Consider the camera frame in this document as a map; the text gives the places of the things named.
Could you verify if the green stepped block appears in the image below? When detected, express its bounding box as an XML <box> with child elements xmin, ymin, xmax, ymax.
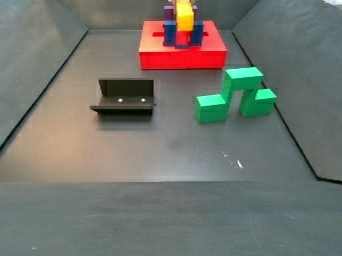
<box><xmin>193</xmin><ymin>66</ymin><xmax>278</xmax><ymax>125</ymax></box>

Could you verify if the blue block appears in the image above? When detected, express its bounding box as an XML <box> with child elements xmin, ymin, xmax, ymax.
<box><xmin>163</xmin><ymin>20</ymin><xmax>204</xmax><ymax>49</ymax></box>

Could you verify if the red board base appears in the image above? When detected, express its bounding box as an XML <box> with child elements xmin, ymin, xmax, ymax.
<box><xmin>139</xmin><ymin>20</ymin><xmax>227</xmax><ymax>70</ymax></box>

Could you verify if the purple block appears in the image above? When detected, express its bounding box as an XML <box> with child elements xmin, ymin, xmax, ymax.
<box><xmin>163</xmin><ymin>5</ymin><xmax>197</xmax><ymax>20</ymax></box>

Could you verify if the yellow rectangular block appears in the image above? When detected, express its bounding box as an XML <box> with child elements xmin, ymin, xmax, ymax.
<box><xmin>175</xmin><ymin>0</ymin><xmax>193</xmax><ymax>32</ymax></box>

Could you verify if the black angle bracket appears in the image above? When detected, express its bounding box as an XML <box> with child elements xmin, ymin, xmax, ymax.
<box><xmin>89</xmin><ymin>78</ymin><xmax>155</xmax><ymax>115</ymax></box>

